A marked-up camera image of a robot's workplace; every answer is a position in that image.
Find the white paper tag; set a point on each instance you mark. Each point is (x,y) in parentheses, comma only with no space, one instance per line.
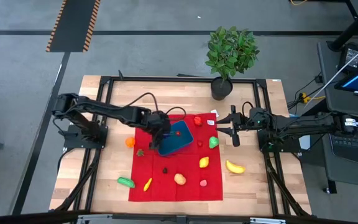
(215,112)
(210,122)

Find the yellow toy banana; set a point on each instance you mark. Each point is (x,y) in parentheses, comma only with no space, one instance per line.
(235,168)

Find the black desk leg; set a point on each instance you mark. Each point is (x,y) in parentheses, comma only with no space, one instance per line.
(353,28)

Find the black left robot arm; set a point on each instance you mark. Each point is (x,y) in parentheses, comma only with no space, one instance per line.
(104,109)

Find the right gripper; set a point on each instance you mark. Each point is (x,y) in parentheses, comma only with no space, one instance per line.
(247,121)

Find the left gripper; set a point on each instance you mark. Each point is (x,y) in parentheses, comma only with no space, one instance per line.
(158,124)

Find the orange toy tangerine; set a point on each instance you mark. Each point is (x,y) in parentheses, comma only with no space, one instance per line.
(130,142)

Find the black plant pot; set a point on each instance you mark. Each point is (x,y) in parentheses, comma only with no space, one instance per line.
(221,90)

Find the green toy pear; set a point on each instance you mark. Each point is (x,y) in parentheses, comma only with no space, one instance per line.
(213,142)

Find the beige toy potato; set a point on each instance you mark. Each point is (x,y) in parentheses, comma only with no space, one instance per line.
(180,179)

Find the red cloth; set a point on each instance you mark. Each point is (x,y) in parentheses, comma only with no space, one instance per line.
(166,193)

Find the small yellow toy pepper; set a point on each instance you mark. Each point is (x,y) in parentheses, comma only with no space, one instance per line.
(147,184)

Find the black aluminium table frame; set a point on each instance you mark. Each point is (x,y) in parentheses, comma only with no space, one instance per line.
(182,79)

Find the small red toy cherry tomato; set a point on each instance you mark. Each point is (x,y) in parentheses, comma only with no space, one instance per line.
(178,133)

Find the green toy cucumber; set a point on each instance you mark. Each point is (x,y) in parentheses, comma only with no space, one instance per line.
(126,182)

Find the small red toy raspberry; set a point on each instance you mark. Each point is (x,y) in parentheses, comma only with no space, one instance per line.
(199,143)

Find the red toy strawberry green leaf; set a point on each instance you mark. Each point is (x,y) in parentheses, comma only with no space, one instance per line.
(198,120)

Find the pink textured toy fruit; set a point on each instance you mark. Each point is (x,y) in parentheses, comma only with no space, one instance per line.
(203,183)

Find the dark red leafy toy strawberry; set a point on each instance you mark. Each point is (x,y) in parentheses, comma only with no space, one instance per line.
(140,152)

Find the blue plastic tupperware container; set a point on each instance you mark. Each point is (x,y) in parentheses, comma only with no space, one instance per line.
(179,144)

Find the yellow toy lemon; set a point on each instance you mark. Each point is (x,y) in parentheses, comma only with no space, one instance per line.
(204,162)

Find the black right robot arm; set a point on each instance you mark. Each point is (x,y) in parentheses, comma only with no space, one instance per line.
(306,124)

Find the black crossbar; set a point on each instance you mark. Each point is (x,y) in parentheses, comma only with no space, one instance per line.
(26,217)

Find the silver aluminium bracket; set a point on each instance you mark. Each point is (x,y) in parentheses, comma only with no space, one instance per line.
(267,221)
(95,218)

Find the black toy blackberry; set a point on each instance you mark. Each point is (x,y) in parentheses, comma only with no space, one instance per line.
(165,170)

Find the green leafy plant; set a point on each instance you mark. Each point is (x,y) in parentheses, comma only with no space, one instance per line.
(232,49)

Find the black power adapter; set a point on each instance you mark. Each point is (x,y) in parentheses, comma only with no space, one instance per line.
(350,56)

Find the black orange-striped floor mat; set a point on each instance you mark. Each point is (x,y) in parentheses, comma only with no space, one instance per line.
(73,25)

